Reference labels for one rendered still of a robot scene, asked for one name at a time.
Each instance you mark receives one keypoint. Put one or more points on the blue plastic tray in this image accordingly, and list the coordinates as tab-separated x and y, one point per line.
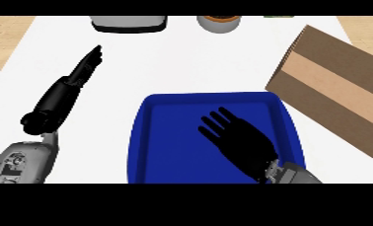
175	144

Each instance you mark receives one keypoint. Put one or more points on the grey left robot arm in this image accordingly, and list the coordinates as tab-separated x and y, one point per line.
28	161

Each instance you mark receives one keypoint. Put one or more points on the grey cup with orange rim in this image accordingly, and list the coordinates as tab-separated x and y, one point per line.
219	23

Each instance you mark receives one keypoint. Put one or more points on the brown cardboard box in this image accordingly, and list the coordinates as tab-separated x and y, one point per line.
331	88

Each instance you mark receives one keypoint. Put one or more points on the grey and black appliance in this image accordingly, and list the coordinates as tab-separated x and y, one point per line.
129	23

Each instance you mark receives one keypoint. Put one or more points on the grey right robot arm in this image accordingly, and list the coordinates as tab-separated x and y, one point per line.
291	173

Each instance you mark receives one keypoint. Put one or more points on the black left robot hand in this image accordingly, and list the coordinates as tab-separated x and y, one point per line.
58	100

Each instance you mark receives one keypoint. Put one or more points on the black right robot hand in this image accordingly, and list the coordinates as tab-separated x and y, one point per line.
246	142

